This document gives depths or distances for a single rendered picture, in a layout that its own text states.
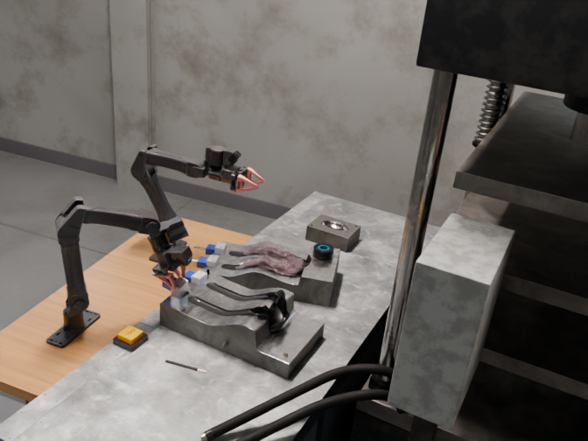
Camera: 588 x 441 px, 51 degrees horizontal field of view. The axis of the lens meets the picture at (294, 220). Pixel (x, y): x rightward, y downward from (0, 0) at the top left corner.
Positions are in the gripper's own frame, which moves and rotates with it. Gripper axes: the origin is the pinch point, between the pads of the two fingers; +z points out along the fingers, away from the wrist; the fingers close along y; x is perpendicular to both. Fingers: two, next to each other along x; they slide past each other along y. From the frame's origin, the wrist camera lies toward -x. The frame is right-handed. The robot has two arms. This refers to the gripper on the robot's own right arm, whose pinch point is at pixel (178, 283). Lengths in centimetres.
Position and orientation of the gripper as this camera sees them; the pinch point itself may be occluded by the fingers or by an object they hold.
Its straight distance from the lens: 217.7
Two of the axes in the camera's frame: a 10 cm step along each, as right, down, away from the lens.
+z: 2.9, 8.5, 4.3
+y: 4.6, -5.2, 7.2
